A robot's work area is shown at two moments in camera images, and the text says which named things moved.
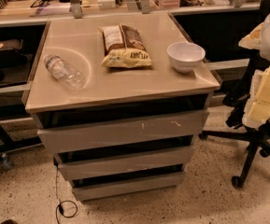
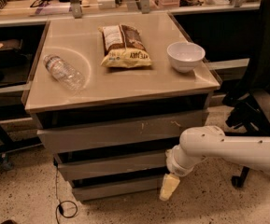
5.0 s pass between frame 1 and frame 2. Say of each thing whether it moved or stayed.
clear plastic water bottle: stayed
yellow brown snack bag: stayed
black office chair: stayed
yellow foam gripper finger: moved
